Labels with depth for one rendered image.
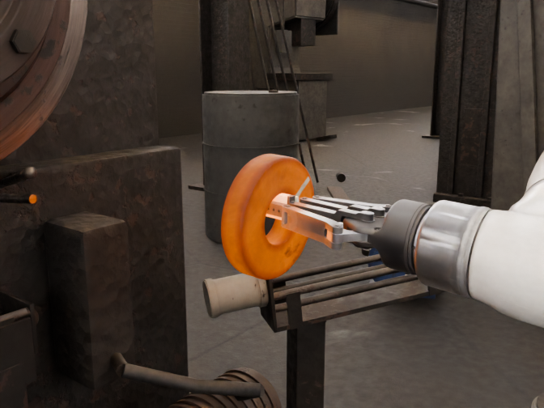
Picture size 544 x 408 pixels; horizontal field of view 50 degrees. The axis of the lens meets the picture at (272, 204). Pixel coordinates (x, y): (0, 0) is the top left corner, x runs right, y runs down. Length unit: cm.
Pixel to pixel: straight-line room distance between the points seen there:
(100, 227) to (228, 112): 251
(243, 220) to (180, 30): 880
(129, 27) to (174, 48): 826
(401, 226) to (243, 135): 272
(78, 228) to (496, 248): 53
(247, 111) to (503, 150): 136
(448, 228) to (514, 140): 255
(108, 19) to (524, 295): 75
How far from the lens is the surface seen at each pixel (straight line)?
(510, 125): 312
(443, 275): 58
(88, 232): 81
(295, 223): 65
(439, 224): 58
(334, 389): 198
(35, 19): 67
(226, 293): 88
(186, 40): 949
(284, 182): 70
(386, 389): 201
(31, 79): 74
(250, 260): 68
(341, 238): 60
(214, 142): 338
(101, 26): 101
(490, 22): 455
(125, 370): 85
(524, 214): 57
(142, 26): 106
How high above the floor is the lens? 100
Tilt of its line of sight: 13 degrees down
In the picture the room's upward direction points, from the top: straight up
